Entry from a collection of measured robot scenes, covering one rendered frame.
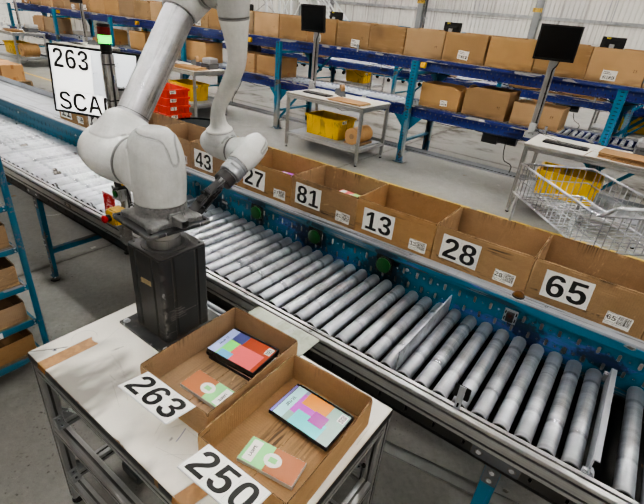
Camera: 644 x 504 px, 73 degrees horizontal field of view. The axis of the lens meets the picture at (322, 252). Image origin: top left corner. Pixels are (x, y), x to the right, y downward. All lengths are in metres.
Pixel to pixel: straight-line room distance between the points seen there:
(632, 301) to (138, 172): 1.63
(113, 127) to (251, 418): 0.94
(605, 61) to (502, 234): 4.28
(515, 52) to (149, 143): 5.50
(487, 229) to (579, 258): 0.38
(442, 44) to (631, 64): 2.19
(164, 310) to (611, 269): 1.69
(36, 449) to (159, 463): 1.22
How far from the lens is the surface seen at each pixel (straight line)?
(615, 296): 1.81
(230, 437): 1.29
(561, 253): 2.09
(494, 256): 1.84
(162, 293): 1.47
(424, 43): 6.78
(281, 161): 2.66
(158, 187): 1.35
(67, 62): 2.48
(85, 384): 1.52
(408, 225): 1.93
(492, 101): 6.18
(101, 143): 1.49
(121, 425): 1.38
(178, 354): 1.47
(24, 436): 2.51
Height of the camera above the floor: 1.76
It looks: 28 degrees down
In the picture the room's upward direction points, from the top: 6 degrees clockwise
